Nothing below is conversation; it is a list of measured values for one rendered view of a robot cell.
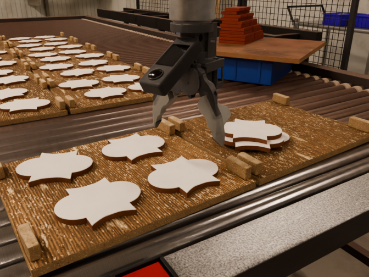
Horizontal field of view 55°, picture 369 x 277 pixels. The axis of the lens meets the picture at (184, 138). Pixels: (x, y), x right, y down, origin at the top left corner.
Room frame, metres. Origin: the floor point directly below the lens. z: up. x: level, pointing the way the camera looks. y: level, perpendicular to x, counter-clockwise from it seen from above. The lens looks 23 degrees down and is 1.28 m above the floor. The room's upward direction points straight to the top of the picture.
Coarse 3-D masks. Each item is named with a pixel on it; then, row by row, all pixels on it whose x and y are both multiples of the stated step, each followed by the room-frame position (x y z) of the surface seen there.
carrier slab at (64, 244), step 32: (96, 160) 0.68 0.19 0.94; (160, 160) 0.68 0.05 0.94; (0, 192) 0.55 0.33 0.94; (32, 192) 0.55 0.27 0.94; (64, 192) 0.55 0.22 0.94; (192, 192) 0.55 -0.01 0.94; (224, 192) 0.55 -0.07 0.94; (32, 224) 0.46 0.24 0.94; (64, 224) 0.46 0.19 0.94; (128, 224) 0.46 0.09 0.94; (160, 224) 0.47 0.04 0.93; (64, 256) 0.39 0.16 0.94
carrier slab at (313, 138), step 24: (192, 120) 0.92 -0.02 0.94; (288, 120) 0.92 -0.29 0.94; (312, 120) 0.92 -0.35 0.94; (336, 120) 0.92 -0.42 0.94; (216, 144) 0.76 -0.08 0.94; (288, 144) 0.76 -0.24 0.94; (312, 144) 0.76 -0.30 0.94; (336, 144) 0.76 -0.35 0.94; (360, 144) 0.79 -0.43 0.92; (264, 168) 0.64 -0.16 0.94; (288, 168) 0.65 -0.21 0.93
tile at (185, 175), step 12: (156, 168) 0.62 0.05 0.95; (168, 168) 0.62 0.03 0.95; (180, 168) 0.62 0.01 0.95; (192, 168) 0.62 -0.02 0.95; (204, 168) 0.62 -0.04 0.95; (216, 168) 0.62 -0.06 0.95; (156, 180) 0.57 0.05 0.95; (168, 180) 0.57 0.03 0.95; (180, 180) 0.57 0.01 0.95; (192, 180) 0.57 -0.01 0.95; (204, 180) 0.57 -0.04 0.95; (216, 180) 0.57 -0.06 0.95; (168, 192) 0.55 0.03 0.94
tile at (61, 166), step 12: (48, 156) 0.68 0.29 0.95; (60, 156) 0.68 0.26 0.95; (72, 156) 0.68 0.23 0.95; (84, 156) 0.68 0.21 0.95; (24, 168) 0.62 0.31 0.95; (36, 168) 0.62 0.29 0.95; (48, 168) 0.62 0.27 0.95; (60, 168) 0.62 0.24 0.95; (72, 168) 0.62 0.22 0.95; (84, 168) 0.62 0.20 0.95; (36, 180) 0.58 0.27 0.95; (48, 180) 0.58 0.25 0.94; (60, 180) 0.59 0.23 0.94
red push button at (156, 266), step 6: (156, 264) 0.38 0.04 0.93; (138, 270) 0.37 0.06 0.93; (144, 270) 0.37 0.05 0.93; (150, 270) 0.37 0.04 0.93; (156, 270) 0.37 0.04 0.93; (162, 270) 0.37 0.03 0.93; (126, 276) 0.36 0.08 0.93; (132, 276) 0.36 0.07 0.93; (138, 276) 0.36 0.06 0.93; (144, 276) 0.36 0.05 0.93; (150, 276) 0.36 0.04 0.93; (156, 276) 0.36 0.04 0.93; (162, 276) 0.36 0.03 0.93; (168, 276) 0.36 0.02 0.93
